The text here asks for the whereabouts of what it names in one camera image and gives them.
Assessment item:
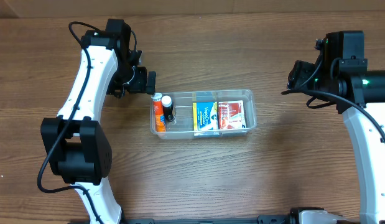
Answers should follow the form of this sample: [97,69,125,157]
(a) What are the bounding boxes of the black bottle white cap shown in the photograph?
[161,95,175,122]

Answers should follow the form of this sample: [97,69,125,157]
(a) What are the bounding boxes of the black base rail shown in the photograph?
[67,207,361,224]

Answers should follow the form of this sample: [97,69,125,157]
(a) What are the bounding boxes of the blue yellow VapoDrops box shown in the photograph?
[193,102,218,131]

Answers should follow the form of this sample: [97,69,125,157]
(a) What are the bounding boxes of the clear plastic container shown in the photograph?
[150,89,257,140]

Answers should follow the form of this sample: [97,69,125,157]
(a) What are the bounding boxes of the red medicine box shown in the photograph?
[218,100,246,129]

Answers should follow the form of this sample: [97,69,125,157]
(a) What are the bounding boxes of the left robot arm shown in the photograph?
[37,19,156,223]

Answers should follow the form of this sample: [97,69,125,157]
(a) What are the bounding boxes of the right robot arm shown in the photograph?
[283,30,385,223]

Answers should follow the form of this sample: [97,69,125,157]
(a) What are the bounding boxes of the orange tube white cap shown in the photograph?
[151,93,166,132]

